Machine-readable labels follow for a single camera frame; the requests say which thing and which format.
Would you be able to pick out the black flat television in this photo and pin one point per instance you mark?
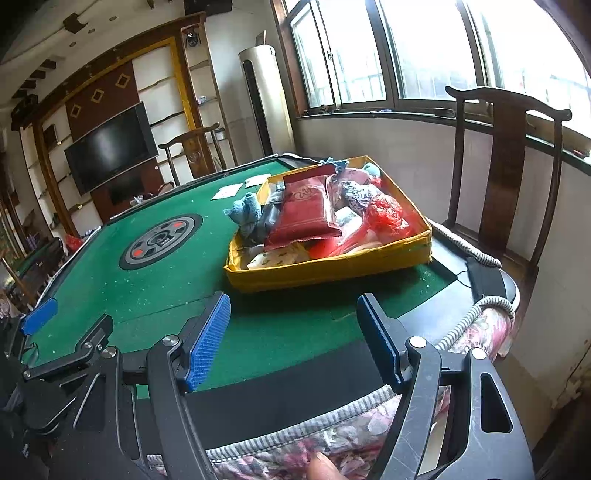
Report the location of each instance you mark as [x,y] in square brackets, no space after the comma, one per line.
[111,150]

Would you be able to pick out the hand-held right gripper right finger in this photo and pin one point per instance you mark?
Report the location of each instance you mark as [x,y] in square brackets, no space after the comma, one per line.
[381,344]

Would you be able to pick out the floral quilt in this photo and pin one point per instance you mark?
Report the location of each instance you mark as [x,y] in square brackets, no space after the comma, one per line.
[323,438]

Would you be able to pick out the light blue cloth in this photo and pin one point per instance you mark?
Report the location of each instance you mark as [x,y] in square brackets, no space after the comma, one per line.
[247,210]

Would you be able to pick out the round grey table centre panel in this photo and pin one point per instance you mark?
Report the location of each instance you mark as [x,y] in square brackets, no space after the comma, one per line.
[159,242]

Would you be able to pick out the person's right hand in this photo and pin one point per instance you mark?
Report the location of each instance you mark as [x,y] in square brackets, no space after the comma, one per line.
[325,468]

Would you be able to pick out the large window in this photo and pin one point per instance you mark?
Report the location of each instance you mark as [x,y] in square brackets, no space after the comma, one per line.
[415,50]

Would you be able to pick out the blue white packet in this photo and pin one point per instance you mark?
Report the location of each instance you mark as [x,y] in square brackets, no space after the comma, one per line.
[358,196]

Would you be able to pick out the dark red towel pack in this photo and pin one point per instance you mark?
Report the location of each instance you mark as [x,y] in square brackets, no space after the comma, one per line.
[302,210]

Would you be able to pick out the yellow cardboard box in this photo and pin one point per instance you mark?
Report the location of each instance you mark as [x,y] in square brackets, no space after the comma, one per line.
[323,273]

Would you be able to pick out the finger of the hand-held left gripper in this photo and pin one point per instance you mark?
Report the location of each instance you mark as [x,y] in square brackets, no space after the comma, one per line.
[39,316]
[92,339]

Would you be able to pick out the red plastic bag on floor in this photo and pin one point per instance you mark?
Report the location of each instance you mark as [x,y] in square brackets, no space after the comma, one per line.
[74,242]

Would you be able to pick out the white patterned tissue pack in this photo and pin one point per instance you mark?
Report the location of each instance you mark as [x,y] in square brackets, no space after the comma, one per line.
[277,256]

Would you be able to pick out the dark wooden chair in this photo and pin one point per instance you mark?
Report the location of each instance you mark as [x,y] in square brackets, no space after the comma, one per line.
[196,157]
[505,170]

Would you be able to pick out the white flat packet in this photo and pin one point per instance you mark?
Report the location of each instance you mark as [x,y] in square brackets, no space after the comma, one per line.
[226,191]
[257,180]

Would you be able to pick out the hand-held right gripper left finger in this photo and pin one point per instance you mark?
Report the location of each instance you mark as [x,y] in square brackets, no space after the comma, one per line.
[207,344]

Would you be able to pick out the light blue plush toy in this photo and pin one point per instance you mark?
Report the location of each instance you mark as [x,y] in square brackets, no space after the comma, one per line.
[372,170]

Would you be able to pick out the white standing air conditioner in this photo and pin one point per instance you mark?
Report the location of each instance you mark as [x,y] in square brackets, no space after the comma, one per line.
[265,101]

